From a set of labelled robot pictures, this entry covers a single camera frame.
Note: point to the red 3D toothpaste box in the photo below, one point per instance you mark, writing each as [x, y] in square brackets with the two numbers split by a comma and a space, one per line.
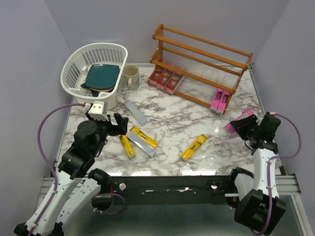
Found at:
[164, 77]

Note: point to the beige ceramic mug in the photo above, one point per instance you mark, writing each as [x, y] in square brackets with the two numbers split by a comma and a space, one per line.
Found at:
[131, 76]

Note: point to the yellow Curaprox box far left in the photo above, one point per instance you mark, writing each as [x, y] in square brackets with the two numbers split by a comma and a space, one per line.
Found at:
[127, 146]

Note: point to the silver toothpaste box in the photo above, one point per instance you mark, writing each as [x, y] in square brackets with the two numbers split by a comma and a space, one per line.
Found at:
[141, 144]
[136, 113]

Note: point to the red Muesrgtei toothpaste box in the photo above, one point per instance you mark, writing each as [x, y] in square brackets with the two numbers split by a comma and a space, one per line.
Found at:
[173, 82]

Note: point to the yellow Curaprox box centre left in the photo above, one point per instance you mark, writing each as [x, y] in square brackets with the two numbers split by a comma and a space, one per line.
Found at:
[144, 137]

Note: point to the yellow Curaprox box right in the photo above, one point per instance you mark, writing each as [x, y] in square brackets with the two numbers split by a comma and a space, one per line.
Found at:
[194, 147]

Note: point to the white plastic dish basket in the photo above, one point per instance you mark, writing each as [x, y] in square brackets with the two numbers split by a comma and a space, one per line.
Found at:
[76, 68]

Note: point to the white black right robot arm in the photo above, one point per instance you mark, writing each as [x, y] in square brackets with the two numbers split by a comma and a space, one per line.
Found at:
[259, 208]

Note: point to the orange wooden shelf rack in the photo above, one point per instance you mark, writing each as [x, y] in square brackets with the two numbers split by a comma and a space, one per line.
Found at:
[206, 65]

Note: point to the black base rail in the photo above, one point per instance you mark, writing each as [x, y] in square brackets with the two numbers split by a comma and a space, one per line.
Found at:
[173, 190]

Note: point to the teal square plate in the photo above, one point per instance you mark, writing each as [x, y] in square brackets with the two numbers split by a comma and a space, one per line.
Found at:
[102, 76]

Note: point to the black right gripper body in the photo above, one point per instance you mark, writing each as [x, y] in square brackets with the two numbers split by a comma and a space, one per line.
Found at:
[256, 132]

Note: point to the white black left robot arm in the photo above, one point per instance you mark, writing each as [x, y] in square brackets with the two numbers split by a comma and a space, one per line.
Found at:
[75, 183]

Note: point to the aluminium frame rail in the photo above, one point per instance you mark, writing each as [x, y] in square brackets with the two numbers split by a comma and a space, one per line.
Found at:
[255, 197]

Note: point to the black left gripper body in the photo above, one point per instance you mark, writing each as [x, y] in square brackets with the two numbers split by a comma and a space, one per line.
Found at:
[106, 128]

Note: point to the yellow curaprox box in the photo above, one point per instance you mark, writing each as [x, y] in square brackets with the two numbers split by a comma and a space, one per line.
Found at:
[144, 137]
[127, 146]
[194, 147]

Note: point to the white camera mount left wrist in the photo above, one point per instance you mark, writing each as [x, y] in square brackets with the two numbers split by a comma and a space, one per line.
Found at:
[96, 111]

